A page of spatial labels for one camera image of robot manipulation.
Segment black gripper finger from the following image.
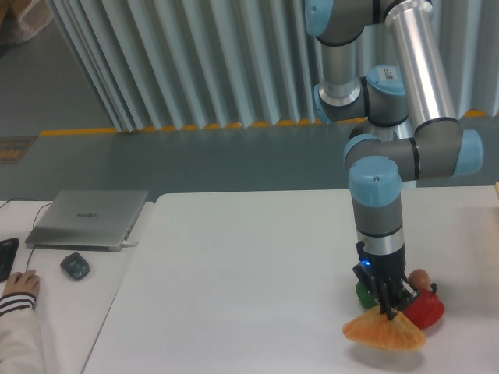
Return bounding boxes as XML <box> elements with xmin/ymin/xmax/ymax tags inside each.
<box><xmin>361</xmin><ymin>279</ymin><xmax>398</xmax><ymax>320</ymax></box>
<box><xmin>393</xmin><ymin>282</ymin><xmax>420</xmax><ymax>311</ymax></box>

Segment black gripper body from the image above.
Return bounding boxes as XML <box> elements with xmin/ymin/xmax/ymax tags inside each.
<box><xmin>353</xmin><ymin>249</ymin><xmax>407</xmax><ymax>288</ymax></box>

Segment orange triangular bread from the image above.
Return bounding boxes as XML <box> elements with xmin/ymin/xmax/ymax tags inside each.
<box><xmin>342</xmin><ymin>306</ymin><xmax>426</xmax><ymax>351</ymax></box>

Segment white sleeved forearm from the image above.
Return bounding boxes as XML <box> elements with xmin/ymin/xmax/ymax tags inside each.
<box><xmin>1</xmin><ymin>292</ymin><xmax>45</xmax><ymax>373</ymax></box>

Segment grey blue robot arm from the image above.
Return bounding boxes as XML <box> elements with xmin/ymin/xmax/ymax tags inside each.
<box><xmin>304</xmin><ymin>1</ymin><xmax>483</xmax><ymax>319</ymax></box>

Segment person's hand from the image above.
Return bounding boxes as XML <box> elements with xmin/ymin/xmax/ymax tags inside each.
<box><xmin>1</xmin><ymin>270</ymin><xmax>40</xmax><ymax>311</ymax></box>

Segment green bell pepper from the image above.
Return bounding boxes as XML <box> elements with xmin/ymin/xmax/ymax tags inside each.
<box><xmin>355</xmin><ymin>281</ymin><xmax>378</xmax><ymax>309</ymax></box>

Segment brown egg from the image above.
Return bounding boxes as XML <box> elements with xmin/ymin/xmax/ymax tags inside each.
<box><xmin>408</xmin><ymin>269</ymin><xmax>430</xmax><ymax>289</ymax></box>

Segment red bell pepper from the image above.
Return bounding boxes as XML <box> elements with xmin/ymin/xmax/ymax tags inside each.
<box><xmin>404</xmin><ymin>283</ymin><xmax>445</xmax><ymax>330</ymax></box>

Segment silver closed laptop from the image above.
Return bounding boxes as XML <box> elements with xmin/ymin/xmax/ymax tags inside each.
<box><xmin>25</xmin><ymin>190</ymin><xmax>148</xmax><ymax>252</ymax></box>

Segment black computer mouse dock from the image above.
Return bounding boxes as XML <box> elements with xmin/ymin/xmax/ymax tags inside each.
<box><xmin>60</xmin><ymin>252</ymin><xmax>90</xmax><ymax>281</ymax></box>

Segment corrugated metal partition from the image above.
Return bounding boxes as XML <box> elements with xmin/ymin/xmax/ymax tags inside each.
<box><xmin>47</xmin><ymin>1</ymin><xmax>498</xmax><ymax>132</ymax></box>

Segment black keyboard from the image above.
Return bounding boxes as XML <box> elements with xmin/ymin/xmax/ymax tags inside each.
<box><xmin>0</xmin><ymin>238</ymin><xmax>19</xmax><ymax>283</ymax></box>

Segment black mouse cable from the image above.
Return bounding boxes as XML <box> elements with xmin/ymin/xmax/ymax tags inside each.
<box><xmin>0</xmin><ymin>199</ymin><xmax>59</xmax><ymax>273</ymax></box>

